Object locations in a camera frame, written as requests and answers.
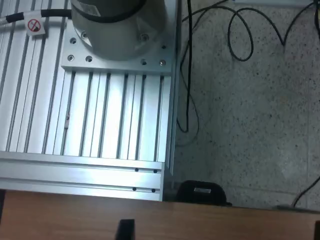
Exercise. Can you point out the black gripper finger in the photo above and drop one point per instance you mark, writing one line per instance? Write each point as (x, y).
(317, 231)
(126, 231)

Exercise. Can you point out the black floor box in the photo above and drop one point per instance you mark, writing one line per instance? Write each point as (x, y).
(192, 195)

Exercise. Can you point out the aluminium extrusion robot stand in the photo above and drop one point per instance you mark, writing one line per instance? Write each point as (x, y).
(87, 112)

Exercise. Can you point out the aluminium robot mounting plate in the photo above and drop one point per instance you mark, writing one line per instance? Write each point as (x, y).
(117, 66)

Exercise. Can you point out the white warning label tag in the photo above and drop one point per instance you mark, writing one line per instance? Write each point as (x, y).
(35, 26)

